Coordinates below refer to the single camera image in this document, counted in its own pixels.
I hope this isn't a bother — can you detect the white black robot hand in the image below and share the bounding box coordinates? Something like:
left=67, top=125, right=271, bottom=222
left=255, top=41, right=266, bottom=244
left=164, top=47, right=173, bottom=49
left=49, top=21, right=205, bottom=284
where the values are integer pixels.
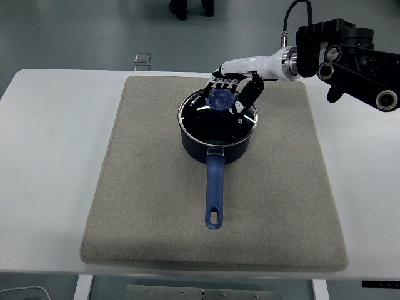
left=204, top=48, right=290, bottom=115

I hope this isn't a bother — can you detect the glass lid with blue knob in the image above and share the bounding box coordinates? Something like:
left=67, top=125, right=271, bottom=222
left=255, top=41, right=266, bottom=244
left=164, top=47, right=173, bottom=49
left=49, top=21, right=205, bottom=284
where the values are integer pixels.
left=177, top=86, right=259, bottom=148

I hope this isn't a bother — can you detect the person's leg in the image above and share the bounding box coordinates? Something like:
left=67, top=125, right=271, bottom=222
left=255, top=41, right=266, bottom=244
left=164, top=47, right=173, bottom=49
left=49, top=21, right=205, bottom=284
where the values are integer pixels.
left=169, top=0, right=188, bottom=21
left=200, top=0, right=215, bottom=18

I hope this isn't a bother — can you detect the beige fabric mat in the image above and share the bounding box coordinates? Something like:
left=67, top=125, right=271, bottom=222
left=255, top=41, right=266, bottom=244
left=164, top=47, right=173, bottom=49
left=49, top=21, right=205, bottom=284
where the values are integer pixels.
left=79, top=75, right=349, bottom=272

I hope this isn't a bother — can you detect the grey metal plate with screws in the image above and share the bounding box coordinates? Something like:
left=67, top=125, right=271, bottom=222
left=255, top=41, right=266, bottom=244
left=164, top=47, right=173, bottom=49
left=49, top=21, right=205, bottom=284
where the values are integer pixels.
left=126, top=284, right=282, bottom=300

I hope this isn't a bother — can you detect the white table leg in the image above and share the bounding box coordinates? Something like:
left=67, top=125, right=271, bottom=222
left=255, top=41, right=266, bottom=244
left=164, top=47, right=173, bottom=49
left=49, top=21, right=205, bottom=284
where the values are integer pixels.
left=72, top=274, right=95, bottom=300
left=311, top=279, right=331, bottom=300

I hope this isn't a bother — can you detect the black table control panel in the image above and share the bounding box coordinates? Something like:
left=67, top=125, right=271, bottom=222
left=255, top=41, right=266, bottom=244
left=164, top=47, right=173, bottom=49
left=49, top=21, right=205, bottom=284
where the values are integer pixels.
left=361, top=280, right=400, bottom=289

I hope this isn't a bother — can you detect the dark blue saucepan, blue handle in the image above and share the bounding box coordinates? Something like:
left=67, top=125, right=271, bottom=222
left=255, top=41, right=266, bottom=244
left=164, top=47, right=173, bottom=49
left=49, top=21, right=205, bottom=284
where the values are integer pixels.
left=180, top=124, right=252, bottom=231

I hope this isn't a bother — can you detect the white cable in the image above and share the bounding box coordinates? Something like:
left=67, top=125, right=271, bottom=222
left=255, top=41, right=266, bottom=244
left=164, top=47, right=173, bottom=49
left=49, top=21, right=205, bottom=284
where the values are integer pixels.
left=0, top=285, right=51, bottom=300

